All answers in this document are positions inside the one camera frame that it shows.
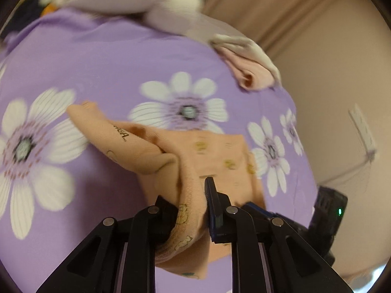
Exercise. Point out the folded pink beige clothes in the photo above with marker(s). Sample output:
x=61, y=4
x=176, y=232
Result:
x=249, y=64

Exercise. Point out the dark navy garment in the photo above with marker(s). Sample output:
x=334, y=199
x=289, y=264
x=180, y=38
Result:
x=27, y=12

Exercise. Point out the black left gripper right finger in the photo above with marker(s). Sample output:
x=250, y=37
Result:
x=267, y=255

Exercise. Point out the purple floral bed sheet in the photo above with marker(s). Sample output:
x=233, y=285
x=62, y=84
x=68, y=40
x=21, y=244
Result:
x=55, y=187

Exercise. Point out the beige curtain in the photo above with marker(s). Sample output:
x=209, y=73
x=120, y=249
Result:
x=272, y=24

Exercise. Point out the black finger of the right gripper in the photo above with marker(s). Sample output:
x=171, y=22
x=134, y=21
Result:
x=257, y=212

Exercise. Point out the white wall power strip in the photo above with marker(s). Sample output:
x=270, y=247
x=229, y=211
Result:
x=364, y=131

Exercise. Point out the orange cartoon print baby garment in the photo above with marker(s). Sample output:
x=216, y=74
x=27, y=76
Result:
x=174, y=165

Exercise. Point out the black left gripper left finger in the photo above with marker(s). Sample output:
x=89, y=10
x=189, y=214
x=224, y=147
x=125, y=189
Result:
x=117, y=256

